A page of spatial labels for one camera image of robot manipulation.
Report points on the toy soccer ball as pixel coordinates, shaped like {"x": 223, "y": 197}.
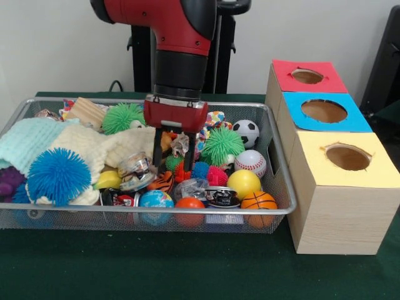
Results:
{"x": 246, "y": 133}

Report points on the yellow ball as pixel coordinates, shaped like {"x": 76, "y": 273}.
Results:
{"x": 244, "y": 185}

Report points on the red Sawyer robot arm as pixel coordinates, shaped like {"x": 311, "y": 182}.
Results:
{"x": 175, "y": 37}

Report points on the silver mesh bin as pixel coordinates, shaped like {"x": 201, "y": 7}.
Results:
{"x": 93, "y": 218}

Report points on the white toy baseball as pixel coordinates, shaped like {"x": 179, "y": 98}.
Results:
{"x": 250, "y": 164}

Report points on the black side stand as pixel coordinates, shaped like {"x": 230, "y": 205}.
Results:
{"x": 384, "y": 62}

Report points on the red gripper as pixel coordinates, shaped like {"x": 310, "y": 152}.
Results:
{"x": 175, "y": 115}

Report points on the green spiky ball with eyes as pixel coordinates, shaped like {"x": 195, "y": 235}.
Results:
{"x": 222, "y": 145}
{"x": 122, "y": 117}

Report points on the cream cloth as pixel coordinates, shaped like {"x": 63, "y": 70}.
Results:
{"x": 93, "y": 140}

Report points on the mint green cloth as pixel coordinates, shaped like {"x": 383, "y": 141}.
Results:
{"x": 22, "y": 140}

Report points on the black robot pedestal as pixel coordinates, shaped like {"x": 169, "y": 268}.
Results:
{"x": 222, "y": 47}

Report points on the orange tiger striped plush toy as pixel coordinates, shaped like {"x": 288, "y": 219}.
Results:
{"x": 162, "y": 182}

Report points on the orange toy basketball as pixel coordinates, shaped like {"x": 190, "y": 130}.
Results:
{"x": 258, "y": 200}

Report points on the dark green side table cloth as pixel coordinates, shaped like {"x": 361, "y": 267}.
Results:
{"x": 390, "y": 114}

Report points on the colourful patterned fabric toy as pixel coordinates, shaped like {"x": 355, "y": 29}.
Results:
{"x": 214, "y": 118}

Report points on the large blue spiky ball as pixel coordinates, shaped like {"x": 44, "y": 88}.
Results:
{"x": 57, "y": 176}

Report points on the wooden box with three holes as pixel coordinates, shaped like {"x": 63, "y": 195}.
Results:
{"x": 343, "y": 218}

